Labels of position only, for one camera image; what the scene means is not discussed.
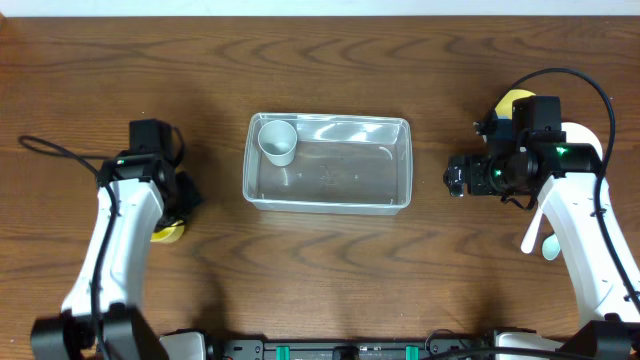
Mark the yellow plastic cup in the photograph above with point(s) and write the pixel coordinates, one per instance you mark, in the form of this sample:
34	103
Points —
169	234

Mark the clear plastic container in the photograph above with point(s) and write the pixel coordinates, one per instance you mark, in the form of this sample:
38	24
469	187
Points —
342	164

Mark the pink plastic fork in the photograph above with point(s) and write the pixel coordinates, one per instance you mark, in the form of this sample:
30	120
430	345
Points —
530	236

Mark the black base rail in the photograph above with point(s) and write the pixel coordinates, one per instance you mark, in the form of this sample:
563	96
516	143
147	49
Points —
255	349

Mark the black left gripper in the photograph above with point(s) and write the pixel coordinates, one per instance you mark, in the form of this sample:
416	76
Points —
186	195

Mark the white plastic bowl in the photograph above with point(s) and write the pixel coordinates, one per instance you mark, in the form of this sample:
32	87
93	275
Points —
580	134

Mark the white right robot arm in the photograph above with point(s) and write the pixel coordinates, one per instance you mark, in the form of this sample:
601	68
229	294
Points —
565	185

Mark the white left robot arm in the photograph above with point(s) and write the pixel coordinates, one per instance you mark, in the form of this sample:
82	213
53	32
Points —
138	194

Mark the grey plastic cup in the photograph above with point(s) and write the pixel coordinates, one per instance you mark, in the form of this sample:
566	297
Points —
278	140

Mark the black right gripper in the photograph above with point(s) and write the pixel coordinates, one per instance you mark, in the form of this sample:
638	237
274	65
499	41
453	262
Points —
458	175

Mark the mint green plastic spoon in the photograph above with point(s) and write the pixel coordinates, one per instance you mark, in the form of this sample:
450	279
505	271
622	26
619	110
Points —
551	248

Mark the yellow plastic bowl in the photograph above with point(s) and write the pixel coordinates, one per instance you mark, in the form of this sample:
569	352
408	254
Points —
504	109

